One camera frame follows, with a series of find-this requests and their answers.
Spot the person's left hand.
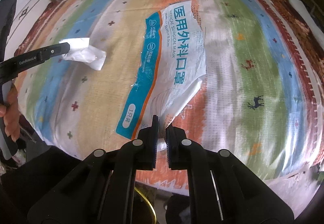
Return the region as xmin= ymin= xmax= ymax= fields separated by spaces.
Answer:
xmin=1 ymin=85 xmax=20 ymax=142

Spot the black bin with gold rim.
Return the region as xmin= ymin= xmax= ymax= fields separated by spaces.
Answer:
xmin=132 ymin=182 xmax=157 ymax=223

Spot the striped colourful bed mat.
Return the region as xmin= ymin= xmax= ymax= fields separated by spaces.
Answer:
xmin=14 ymin=0 xmax=322 ymax=197

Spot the white rolled pillow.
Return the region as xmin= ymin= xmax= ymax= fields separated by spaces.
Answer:
xmin=289 ymin=0 xmax=323 ymax=47

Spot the surgical mask wrapper blue white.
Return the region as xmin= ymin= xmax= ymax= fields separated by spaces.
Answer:
xmin=116 ymin=0 xmax=206 ymax=139

